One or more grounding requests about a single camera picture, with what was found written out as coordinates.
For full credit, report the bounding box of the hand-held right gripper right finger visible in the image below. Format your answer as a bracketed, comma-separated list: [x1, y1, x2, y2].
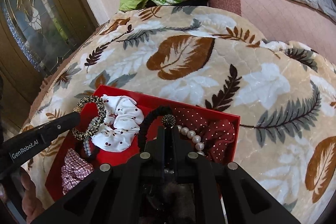
[171, 126, 302, 224]

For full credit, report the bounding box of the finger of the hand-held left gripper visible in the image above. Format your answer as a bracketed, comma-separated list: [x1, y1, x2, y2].
[0, 112, 82, 175]

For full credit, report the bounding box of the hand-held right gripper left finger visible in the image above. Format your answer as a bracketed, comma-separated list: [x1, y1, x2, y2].
[31, 126, 166, 224]

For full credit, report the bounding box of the black hair tie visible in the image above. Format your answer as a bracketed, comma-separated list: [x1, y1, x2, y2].
[138, 106, 176, 155]

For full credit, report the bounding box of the dark sparkly scrunchie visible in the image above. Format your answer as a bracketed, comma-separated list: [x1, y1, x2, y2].
[142, 161, 193, 224]

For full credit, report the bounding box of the red jewelry box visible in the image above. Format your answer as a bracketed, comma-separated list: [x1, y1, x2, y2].
[45, 84, 241, 201]

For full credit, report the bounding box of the leopard-print hair tie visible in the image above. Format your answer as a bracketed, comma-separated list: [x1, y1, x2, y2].
[71, 95, 107, 141]

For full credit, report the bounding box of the person's left hand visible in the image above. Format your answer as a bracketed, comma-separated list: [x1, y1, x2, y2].
[20, 168, 46, 220]

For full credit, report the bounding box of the maroon polka dot scrunchie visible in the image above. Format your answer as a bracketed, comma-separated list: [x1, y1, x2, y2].
[172, 106, 236, 163]

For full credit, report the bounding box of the white dotted scrunchie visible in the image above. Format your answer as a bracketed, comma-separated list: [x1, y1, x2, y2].
[91, 94, 144, 153]

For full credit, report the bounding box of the red checked scrunchie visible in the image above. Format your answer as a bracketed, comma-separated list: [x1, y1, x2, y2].
[61, 148, 94, 195]

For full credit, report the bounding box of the leaf-print beige blanket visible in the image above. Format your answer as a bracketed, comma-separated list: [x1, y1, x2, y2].
[21, 5, 336, 224]

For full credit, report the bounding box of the wooden door with glass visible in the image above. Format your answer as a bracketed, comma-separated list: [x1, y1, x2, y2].
[0, 0, 101, 140]

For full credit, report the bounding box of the pink bed sheet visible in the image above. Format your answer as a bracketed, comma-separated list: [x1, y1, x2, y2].
[209, 0, 336, 62]

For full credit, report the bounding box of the white pearl bracelet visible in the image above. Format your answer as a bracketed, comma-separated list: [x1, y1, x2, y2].
[176, 125, 206, 157]

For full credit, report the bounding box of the grey bead bracelet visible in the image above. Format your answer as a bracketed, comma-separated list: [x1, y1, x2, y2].
[83, 119, 101, 159]

